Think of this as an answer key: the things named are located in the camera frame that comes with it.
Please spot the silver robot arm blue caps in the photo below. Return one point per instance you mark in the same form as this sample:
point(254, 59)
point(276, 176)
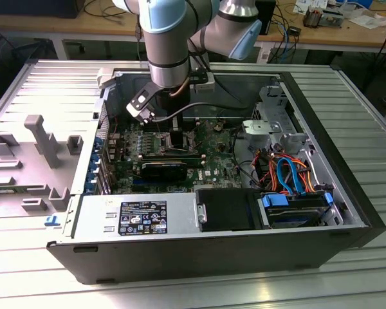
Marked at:
point(167, 42)

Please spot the silver coin battery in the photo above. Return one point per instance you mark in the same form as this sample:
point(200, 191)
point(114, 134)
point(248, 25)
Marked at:
point(217, 127)

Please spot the green RAM stick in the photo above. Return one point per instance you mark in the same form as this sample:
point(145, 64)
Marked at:
point(0, 191)
point(170, 156)

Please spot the green motherboard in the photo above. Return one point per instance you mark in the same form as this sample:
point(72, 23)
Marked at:
point(218, 151)

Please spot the pale grey case latch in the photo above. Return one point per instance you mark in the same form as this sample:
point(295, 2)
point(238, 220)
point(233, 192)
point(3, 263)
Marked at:
point(104, 77)

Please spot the black desktop device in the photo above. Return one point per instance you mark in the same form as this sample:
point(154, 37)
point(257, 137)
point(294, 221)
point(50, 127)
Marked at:
point(269, 16)

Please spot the silver power supply with label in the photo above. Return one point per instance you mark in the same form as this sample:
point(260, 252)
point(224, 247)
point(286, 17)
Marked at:
point(93, 209)

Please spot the small black device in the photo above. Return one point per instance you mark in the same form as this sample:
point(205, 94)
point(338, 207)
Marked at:
point(294, 31)

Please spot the black and grey PC case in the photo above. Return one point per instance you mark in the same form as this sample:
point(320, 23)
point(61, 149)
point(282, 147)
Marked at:
point(180, 257)

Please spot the small copper coil device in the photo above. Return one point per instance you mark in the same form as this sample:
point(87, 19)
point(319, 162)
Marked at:
point(312, 18)

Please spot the hard disk in blue carrier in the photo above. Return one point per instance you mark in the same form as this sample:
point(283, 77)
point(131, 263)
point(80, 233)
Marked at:
point(289, 219)

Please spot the wooden desk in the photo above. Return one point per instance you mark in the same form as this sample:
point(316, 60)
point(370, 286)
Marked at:
point(325, 37)

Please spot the white printed paper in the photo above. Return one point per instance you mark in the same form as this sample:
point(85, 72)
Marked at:
point(308, 5)

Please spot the grey parts rack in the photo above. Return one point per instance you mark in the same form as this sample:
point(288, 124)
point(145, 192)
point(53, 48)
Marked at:
point(29, 180)

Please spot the black monitor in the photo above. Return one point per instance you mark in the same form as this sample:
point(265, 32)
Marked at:
point(35, 8)

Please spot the blue T-shaped part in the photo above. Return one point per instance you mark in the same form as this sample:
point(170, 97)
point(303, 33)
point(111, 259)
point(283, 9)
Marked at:
point(53, 220)

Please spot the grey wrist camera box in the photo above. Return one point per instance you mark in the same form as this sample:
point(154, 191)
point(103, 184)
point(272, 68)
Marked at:
point(204, 84)

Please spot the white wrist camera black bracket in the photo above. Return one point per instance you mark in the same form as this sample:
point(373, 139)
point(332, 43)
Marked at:
point(135, 112)

